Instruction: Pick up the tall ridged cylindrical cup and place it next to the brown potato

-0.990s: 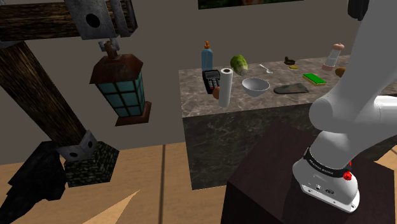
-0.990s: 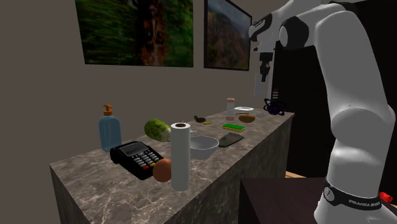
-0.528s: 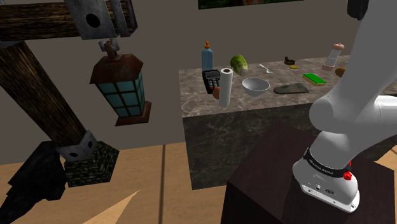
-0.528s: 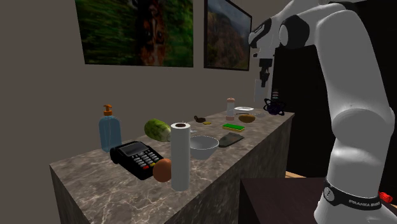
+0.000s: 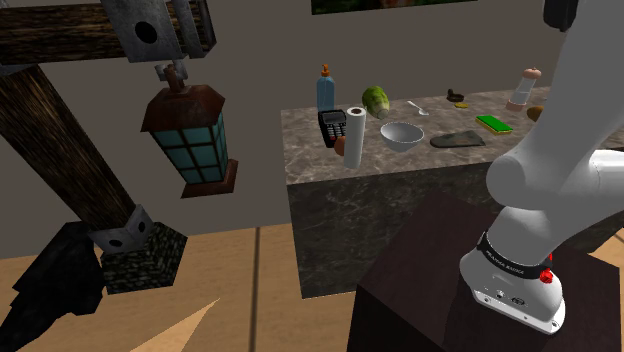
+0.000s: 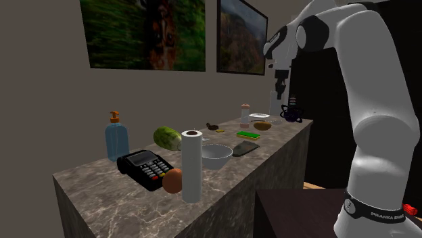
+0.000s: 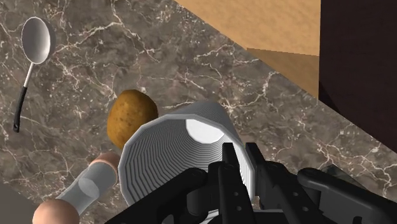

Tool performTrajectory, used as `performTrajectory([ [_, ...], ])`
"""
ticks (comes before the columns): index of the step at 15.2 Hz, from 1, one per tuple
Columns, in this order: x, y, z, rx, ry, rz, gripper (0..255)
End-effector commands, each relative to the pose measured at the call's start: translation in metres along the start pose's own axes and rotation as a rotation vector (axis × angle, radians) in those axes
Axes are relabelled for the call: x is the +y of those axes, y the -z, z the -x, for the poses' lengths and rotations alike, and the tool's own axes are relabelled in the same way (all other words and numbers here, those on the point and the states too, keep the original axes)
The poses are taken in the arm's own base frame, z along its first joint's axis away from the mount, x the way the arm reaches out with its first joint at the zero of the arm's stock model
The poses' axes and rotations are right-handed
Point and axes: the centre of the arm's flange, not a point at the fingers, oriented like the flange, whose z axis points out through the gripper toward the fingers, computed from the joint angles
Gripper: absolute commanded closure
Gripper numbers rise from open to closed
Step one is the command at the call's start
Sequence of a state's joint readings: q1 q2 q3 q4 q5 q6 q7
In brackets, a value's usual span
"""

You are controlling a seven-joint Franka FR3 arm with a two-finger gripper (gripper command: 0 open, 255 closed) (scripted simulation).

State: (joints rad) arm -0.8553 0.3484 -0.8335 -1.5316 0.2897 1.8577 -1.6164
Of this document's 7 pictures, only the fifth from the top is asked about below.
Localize brown lantern with teal glass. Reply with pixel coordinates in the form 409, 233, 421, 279
140, 63, 240, 200

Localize silver spoon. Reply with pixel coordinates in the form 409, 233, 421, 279
406, 99, 431, 117

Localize black coarse rock shape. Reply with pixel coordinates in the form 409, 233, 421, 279
0, 221, 106, 352

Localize dark brown robot stand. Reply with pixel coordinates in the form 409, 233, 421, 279
346, 189, 624, 352

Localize grey bowl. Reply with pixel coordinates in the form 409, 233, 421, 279
379, 121, 426, 153

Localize green and yellow sponge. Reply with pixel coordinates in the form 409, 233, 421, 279
475, 113, 515, 136

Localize wooden beam post, metal brackets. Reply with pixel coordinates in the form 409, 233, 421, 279
0, 0, 218, 297

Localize blue soap bottle, orange pump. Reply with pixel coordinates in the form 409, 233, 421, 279
316, 64, 337, 114

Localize dark grey flat cloth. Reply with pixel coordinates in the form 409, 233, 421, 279
429, 129, 487, 149

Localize green lettuce head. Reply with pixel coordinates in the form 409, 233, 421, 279
361, 85, 391, 121

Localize white paper towel roll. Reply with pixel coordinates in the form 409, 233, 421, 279
342, 106, 368, 170

